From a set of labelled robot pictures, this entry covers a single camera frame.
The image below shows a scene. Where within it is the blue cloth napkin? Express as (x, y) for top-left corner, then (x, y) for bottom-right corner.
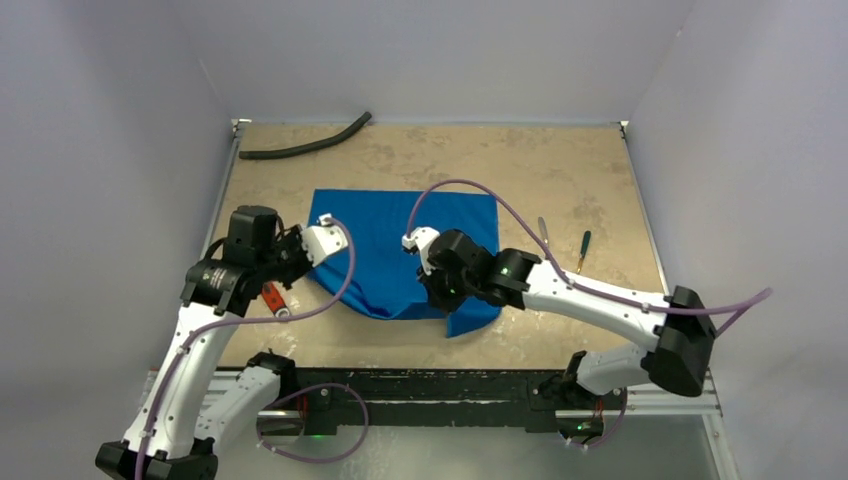
(309, 189), (500, 320)

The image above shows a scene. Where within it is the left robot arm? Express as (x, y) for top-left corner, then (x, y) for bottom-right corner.
(95, 205), (349, 479)

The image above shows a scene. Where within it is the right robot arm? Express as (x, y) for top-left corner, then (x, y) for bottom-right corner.
(402, 227), (717, 407)

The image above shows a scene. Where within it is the silver fork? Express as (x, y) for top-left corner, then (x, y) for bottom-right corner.
(537, 216), (551, 260)

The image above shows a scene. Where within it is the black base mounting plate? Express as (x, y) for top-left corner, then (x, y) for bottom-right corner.
(262, 367), (623, 435)

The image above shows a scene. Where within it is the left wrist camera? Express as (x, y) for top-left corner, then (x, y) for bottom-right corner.
(300, 213), (349, 268)

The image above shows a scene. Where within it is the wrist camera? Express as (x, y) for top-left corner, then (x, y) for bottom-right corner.
(300, 213), (349, 268)
(401, 227), (440, 257)

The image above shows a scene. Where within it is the red handled wrench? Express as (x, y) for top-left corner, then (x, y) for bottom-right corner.
(261, 282), (291, 318)

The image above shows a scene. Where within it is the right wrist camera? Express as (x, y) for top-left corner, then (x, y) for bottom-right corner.
(401, 227), (440, 257)

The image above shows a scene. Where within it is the black foam hose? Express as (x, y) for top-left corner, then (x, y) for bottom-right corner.
(238, 111), (374, 162)

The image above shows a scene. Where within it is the aluminium frame rail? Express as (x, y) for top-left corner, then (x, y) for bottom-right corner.
(137, 369), (722, 417)

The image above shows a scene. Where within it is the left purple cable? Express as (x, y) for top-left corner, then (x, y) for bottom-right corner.
(132, 217), (369, 480)

